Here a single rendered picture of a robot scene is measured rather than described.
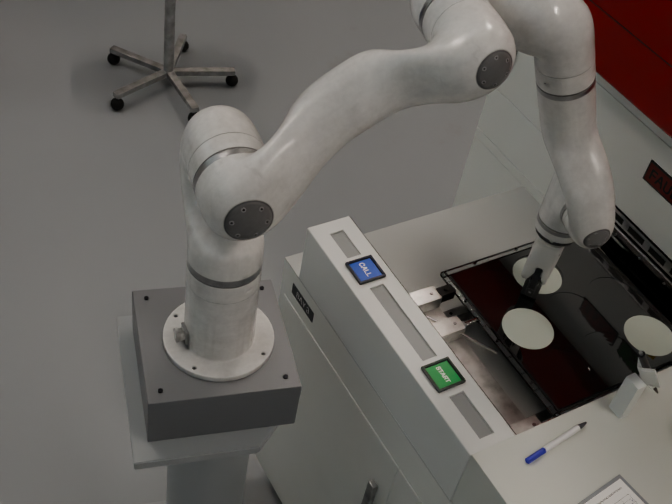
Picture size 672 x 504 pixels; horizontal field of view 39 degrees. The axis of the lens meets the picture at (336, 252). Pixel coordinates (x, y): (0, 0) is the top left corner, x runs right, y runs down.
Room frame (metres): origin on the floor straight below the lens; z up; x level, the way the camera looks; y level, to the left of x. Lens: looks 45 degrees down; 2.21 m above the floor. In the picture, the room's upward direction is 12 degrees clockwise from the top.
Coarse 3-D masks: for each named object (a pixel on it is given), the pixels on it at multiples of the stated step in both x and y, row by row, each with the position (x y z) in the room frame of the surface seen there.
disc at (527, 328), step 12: (516, 312) 1.26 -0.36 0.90; (528, 312) 1.27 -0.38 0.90; (504, 324) 1.22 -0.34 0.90; (516, 324) 1.23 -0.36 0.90; (528, 324) 1.24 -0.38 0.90; (540, 324) 1.24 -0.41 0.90; (516, 336) 1.20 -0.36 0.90; (528, 336) 1.21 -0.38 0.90; (540, 336) 1.21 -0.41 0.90; (552, 336) 1.22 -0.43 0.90; (528, 348) 1.18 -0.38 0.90; (540, 348) 1.18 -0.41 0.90
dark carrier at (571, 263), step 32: (512, 256) 1.41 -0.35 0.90; (576, 256) 1.45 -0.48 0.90; (480, 288) 1.30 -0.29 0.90; (512, 288) 1.32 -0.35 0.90; (576, 288) 1.36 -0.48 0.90; (608, 288) 1.38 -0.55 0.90; (576, 320) 1.27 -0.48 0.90; (608, 320) 1.29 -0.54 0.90; (512, 352) 1.16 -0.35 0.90; (544, 352) 1.17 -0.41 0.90; (576, 352) 1.19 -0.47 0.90; (608, 352) 1.21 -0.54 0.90; (544, 384) 1.10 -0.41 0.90; (576, 384) 1.11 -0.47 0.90; (608, 384) 1.13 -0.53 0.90
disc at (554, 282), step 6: (522, 258) 1.41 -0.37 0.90; (516, 264) 1.39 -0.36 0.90; (522, 264) 1.39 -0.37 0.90; (516, 270) 1.37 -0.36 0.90; (516, 276) 1.36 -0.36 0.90; (552, 276) 1.38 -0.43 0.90; (558, 276) 1.38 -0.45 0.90; (522, 282) 1.34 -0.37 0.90; (546, 282) 1.36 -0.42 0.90; (552, 282) 1.36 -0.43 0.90; (558, 282) 1.36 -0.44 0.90; (546, 288) 1.34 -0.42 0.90; (552, 288) 1.34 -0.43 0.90; (558, 288) 1.35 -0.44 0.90
